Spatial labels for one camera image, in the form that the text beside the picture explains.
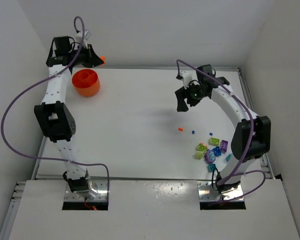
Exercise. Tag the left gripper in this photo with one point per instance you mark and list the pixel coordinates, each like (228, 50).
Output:
(90, 56)

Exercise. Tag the purple lego brick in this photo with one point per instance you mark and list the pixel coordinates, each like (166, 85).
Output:
(224, 146)

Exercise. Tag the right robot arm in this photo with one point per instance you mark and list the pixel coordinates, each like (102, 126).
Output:
(252, 135)

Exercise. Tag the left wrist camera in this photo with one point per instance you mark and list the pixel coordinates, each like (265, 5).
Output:
(83, 36)

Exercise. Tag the purple flower lego piece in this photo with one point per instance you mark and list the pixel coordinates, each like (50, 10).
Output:
(210, 156)

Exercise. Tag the orange divided container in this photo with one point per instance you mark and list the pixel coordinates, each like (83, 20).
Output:
(86, 82)

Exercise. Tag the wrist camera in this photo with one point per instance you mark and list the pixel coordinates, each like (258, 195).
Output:
(186, 78)
(83, 36)

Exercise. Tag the orange flower lego piece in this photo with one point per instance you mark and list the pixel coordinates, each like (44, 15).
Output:
(104, 60)

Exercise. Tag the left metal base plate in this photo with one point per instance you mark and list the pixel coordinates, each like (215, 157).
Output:
(98, 193)

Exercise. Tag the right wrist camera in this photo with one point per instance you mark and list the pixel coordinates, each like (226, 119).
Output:
(186, 78)

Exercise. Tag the lime green lego brick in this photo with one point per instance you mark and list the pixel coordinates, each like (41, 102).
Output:
(214, 141)
(201, 147)

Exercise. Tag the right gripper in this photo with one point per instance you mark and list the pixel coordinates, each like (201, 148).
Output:
(185, 93)

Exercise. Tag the metal base plate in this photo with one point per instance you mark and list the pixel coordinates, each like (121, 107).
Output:
(208, 195)
(98, 193)

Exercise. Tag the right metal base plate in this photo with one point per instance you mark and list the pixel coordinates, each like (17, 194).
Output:
(208, 195)

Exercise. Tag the light green lego brick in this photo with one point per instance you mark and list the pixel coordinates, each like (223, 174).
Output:
(199, 155)

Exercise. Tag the teal lego brick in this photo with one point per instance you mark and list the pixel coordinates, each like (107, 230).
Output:
(228, 157)
(211, 167)

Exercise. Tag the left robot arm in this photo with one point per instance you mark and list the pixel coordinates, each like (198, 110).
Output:
(53, 116)

